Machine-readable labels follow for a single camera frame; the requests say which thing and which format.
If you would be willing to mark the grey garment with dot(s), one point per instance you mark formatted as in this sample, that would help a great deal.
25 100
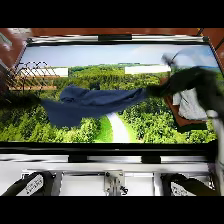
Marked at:
190 103

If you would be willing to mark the brown garment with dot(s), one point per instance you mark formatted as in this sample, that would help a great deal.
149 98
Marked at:
181 118

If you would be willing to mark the silver frame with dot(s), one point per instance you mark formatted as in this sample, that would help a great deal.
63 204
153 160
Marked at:
113 173

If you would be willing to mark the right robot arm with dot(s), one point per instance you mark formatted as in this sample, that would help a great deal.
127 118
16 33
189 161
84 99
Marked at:
196 81

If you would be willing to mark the blue shirt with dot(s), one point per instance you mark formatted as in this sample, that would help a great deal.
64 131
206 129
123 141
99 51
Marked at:
88 104

